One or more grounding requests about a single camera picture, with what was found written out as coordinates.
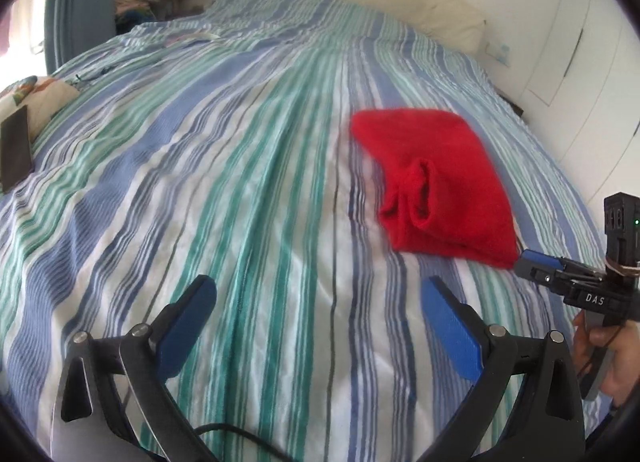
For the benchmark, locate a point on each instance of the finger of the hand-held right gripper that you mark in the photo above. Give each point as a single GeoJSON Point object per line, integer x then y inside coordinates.
{"type": "Point", "coordinates": [537, 276]}
{"type": "Point", "coordinates": [545, 259]}

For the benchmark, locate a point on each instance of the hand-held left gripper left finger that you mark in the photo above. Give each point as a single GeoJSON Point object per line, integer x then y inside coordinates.
{"type": "Point", "coordinates": [182, 332]}

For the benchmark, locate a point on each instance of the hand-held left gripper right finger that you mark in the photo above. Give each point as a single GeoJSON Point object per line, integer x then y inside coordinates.
{"type": "Point", "coordinates": [452, 332]}

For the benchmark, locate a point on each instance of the red sweater with white rabbit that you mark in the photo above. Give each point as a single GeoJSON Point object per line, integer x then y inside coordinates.
{"type": "Point", "coordinates": [440, 182]}

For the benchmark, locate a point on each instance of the person's right hand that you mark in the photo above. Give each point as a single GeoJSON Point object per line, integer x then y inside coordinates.
{"type": "Point", "coordinates": [622, 362]}

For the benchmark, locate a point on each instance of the blue green striped bedspread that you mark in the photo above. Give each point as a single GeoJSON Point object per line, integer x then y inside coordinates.
{"type": "Point", "coordinates": [225, 192]}

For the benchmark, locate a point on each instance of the dark wooden nightstand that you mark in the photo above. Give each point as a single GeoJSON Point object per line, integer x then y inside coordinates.
{"type": "Point", "coordinates": [512, 107]}

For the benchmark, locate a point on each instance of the white wardrobe doors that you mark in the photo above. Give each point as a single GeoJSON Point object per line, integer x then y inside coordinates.
{"type": "Point", "coordinates": [575, 67]}

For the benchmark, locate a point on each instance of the dark flat phone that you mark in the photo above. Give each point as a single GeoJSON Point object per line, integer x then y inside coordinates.
{"type": "Point", "coordinates": [15, 150]}

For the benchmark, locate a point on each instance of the patterned white pillow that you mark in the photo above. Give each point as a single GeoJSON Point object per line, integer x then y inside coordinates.
{"type": "Point", "coordinates": [35, 100]}

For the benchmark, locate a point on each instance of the wall socket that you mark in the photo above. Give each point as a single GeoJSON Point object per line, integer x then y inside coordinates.
{"type": "Point", "coordinates": [499, 51]}

